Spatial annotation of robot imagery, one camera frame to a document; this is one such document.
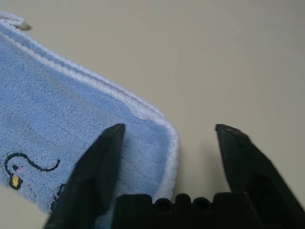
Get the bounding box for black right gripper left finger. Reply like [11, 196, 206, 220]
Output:
[44, 123, 126, 229]

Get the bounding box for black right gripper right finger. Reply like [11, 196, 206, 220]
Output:
[215, 123, 305, 229]

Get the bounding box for light blue terry towel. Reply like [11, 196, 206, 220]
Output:
[0, 10, 181, 229]

